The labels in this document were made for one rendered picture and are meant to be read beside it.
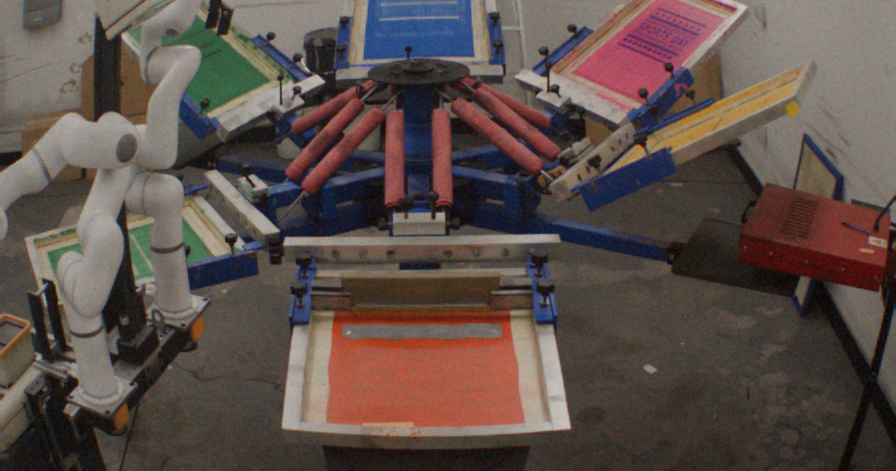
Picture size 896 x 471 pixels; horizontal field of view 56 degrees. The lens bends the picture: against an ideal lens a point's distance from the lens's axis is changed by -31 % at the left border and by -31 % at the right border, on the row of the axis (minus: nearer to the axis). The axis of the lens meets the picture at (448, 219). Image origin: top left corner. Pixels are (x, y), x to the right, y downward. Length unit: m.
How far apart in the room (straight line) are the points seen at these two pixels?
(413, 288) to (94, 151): 1.19
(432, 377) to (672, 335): 2.32
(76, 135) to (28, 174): 0.15
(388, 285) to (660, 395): 1.78
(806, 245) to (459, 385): 1.06
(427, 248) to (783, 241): 1.00
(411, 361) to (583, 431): 1.55
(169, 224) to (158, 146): 0.17
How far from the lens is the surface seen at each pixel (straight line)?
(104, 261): 1.85
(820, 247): 2.87
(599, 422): 4.05
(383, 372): 2.50
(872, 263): 2.83
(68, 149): 1.78
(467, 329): 2.67
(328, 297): 2.70
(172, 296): 2.34
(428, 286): 2.69
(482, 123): 3.25
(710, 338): 4.66
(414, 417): 2.33
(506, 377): 2.48
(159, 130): 2.22
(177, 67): 2.20
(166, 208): 2.25
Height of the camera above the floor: 2.21
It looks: 23 degrees down
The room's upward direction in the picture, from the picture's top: straight up
